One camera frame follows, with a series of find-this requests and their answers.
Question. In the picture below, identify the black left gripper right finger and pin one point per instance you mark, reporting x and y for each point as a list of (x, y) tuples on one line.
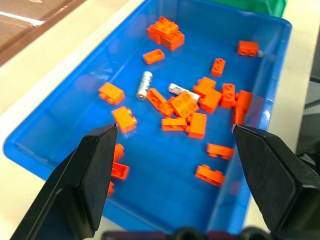
[(275, 175)]

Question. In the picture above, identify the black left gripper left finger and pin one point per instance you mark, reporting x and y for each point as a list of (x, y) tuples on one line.
[(75, 190)]

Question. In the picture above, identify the blue plastic bin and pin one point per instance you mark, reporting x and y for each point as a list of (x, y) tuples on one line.
[(162, 160)]

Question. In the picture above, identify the green plastic bin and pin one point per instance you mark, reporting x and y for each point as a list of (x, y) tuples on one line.
[(267, 6)]

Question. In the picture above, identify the large orange building brick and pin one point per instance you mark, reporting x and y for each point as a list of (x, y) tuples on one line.
[(161, 28), (173, 40), (185, 104)]

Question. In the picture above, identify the silver AA battery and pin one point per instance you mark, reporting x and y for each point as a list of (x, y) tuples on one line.
[(178, 89), (144, 85)]

